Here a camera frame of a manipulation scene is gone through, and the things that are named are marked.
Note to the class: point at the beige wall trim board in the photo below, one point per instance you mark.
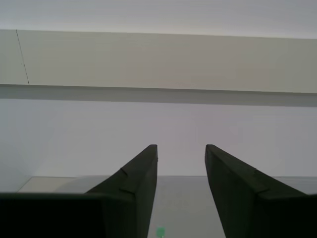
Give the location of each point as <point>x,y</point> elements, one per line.
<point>158,59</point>

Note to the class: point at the small green tape mark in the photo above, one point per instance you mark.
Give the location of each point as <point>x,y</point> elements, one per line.
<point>160,231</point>

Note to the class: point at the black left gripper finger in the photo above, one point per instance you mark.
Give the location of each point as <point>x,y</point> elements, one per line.
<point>74,215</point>
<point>272,215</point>

